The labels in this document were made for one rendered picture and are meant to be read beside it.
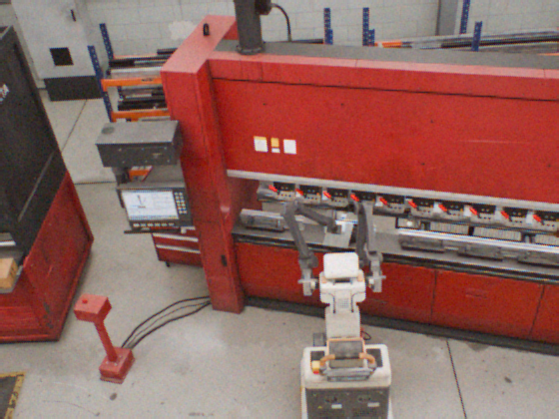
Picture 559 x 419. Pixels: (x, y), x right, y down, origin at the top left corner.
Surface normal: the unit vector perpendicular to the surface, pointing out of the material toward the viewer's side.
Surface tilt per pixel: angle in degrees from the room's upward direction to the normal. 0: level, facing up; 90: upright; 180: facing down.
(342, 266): 48
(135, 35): 90
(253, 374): 0
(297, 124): 90
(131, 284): 0
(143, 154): 90
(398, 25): 90
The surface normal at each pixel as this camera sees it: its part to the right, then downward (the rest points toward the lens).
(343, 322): -0.01, 0.53
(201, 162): -0.25, 0.64
